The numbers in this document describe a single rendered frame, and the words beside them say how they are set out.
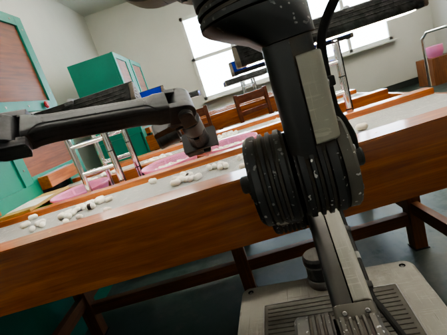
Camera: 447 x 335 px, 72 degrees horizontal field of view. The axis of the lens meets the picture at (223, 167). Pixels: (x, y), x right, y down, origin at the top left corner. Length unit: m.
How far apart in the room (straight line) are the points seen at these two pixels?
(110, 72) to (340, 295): 3.65
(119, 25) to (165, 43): 0.87
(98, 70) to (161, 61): 2.41
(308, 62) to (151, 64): 5.95
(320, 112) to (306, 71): 0.04
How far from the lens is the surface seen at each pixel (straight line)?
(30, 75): 2.26
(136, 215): 0.85
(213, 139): 0.88
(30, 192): 1.81
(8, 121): 0.79
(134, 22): 6.38
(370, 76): 6.81
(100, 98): 1.14
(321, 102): 0.31
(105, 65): 3.93
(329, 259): 0.52
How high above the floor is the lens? 0.98
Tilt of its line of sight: 13 degrees down
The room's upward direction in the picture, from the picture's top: 18 degrees counter-clockwise
